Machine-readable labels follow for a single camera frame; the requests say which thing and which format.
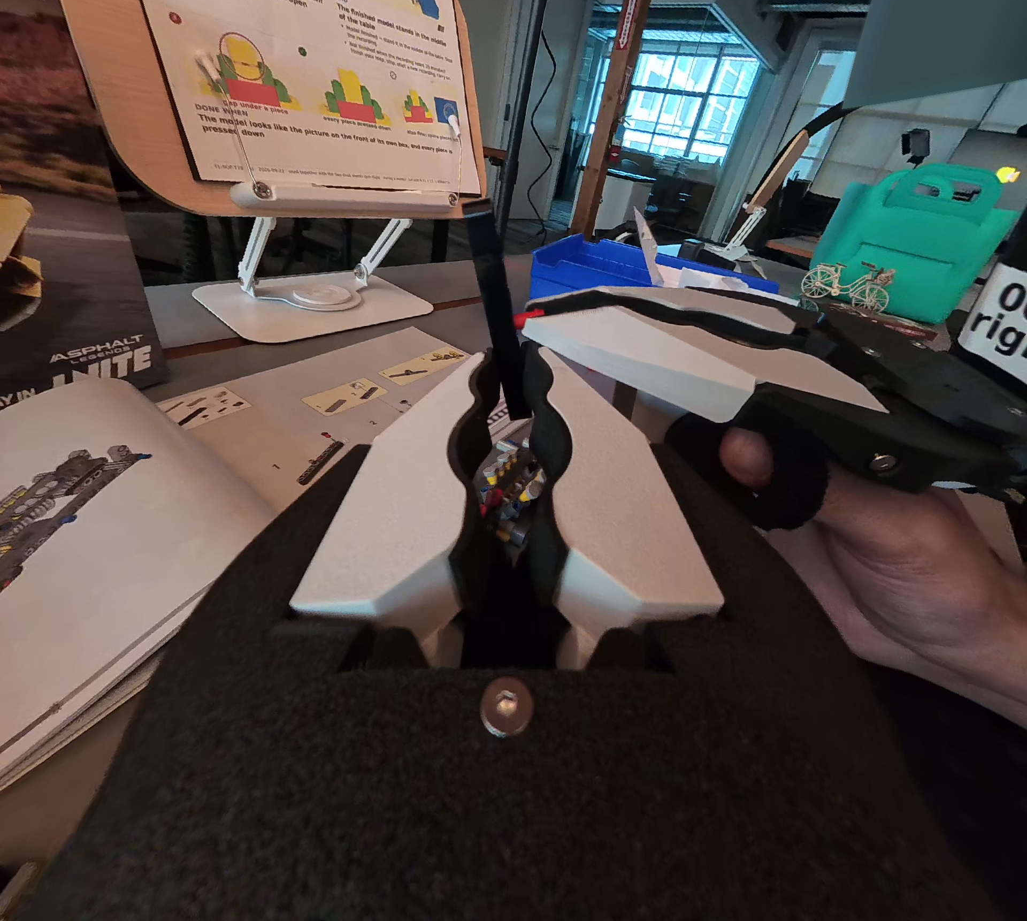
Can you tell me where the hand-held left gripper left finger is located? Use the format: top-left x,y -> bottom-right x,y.
289,351 -> 492,669

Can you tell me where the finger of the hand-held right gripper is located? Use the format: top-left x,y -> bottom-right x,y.
522,313 -> 887,424
525,285 -> 813,334

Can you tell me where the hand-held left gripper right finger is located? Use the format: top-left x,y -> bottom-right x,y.
525,347 -> 725,669

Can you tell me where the black lego beam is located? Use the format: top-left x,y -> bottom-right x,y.
464,199 -> 536,422

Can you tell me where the lego box with yellow car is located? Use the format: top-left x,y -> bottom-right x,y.
0,0 -> 171,402

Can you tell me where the person's right hand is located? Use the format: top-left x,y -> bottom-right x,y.
718,427 -> 1027,729

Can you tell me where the crumpled white plastic bag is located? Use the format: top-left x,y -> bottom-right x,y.
632,207 -> 751,290

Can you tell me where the blue plastic bin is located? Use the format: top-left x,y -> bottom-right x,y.
530,234 -> 781,320

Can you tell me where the miniature bicycle model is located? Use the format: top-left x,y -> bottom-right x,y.
801,261 -> 897,314

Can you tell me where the teal bag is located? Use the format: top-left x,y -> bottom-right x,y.
806,165 -> 1020,324

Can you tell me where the open instruction booklet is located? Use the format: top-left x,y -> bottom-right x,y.
0,327 -> 515,786

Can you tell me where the black tripod pole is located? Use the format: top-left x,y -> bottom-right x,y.
493,0 -> 572,240

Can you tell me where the printed instruction sheet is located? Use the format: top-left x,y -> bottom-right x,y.
108,0 -> 482,195

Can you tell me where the wooden document stand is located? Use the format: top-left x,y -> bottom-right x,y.
28,0 -> 486,344

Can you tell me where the wooden post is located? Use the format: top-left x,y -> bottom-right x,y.
571,0 -> 677,238

